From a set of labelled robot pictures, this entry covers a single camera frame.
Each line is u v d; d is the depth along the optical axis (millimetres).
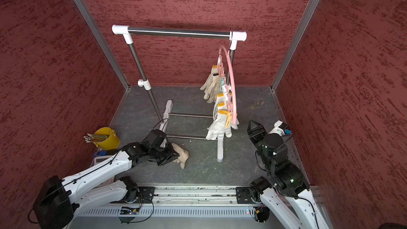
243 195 738
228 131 697
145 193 751
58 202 384
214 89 819
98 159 813
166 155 698
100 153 830
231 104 471
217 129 672
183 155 786
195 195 757
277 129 578
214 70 804
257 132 566
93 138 756
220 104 631
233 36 476
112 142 835
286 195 421
